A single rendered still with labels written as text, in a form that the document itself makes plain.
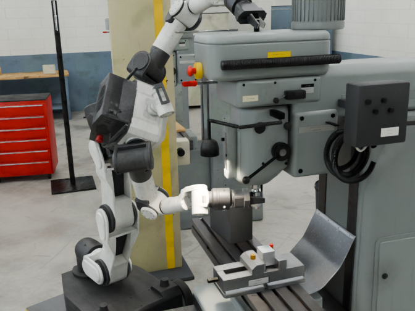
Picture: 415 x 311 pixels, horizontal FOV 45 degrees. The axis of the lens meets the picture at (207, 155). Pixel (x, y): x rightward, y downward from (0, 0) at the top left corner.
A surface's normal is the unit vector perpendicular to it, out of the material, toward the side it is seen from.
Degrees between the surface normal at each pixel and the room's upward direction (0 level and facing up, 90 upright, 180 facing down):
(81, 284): 0
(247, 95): 90
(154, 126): 58
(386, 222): 88
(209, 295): 0
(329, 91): 90
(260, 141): 90
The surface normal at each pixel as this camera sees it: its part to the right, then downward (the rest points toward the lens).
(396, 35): -0.95, 0.11
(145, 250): 0.30, 0.25
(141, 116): 0.53, -0.34
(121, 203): 0.64, 0.28
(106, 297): -0.03, -0.96
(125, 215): 0.62, 0.04
